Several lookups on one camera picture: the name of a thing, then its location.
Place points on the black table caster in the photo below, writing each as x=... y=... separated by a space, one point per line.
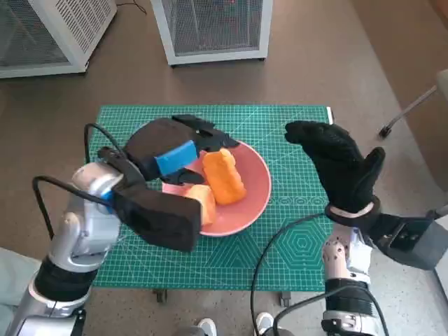
x=161 y=297
x=285 y=301

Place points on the round toy bread bun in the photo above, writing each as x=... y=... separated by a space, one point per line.
x=207 y=204

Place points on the white mesh-front cabinet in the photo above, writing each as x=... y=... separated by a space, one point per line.
x=213 y=31

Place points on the grey chair with caster leg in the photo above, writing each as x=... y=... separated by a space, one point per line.
x=409 y=110

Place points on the person's leg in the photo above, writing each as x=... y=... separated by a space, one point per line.
x=14 y=276

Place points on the pink bowl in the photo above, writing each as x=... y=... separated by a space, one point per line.
x=255 y=189

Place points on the long braided toy bread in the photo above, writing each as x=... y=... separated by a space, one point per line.
x=224 y=178

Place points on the white shoe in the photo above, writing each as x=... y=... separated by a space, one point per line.
x=263 y=323
x=207 y=327

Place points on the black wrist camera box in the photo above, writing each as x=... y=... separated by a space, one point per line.
x=423 y=248
x=161 y=220

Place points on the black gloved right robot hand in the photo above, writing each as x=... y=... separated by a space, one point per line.
x=343 y=168

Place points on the white board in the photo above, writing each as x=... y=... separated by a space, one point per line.
x=442 y=276

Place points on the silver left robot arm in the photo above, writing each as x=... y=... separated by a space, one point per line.
x=80 y=238

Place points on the green cutting mat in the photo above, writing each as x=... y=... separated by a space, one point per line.
x=175 y=266

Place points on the white cabinet with louvered side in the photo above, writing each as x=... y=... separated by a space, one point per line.
x=70 y=28

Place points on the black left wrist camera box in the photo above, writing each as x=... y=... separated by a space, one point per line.
x=161 y=220

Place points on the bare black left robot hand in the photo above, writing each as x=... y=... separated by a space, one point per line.
x=157 y=140

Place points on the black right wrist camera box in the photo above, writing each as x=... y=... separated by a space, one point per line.
x=423 y=248

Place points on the black chair caster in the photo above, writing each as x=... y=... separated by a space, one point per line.
x=437 y=213

